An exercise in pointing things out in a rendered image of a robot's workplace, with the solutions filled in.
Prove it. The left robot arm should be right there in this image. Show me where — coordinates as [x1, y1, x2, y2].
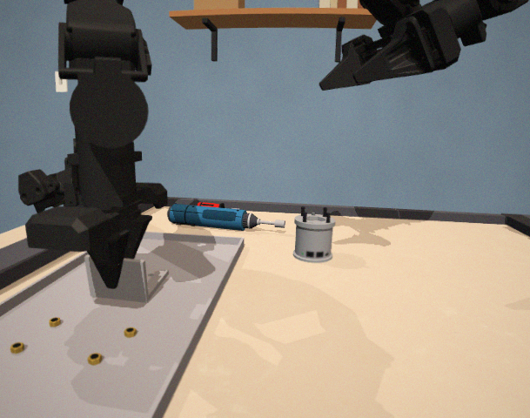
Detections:
[18, 0, 152, 213]

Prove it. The small brass nut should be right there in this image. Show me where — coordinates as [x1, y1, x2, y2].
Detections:
[88, 353, 102, 365]
[49, 317, 61, 327]
[124, 327, 137, 338]
[10, 342, 24, 354]

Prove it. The grey cylindrical module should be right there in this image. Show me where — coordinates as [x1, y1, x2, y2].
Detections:
[292, 206, 335, 263]

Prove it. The grey metal bracket with holes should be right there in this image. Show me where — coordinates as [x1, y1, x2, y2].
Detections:
[84, 254, 169, 303]

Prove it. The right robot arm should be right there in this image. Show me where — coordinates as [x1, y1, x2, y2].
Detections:
[359, 0, 529, 46]

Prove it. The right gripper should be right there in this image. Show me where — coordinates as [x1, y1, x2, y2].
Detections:
[319, 3, 461, 91]

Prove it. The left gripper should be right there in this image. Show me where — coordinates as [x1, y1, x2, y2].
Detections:
[25, 142, 168, 289]

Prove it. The red-handled screwdriver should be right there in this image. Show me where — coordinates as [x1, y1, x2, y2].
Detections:
[198, 202, 240, 210]

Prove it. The blue cordless screwdriver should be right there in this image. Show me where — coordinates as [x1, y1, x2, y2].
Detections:
[167, 204, 285, 231]

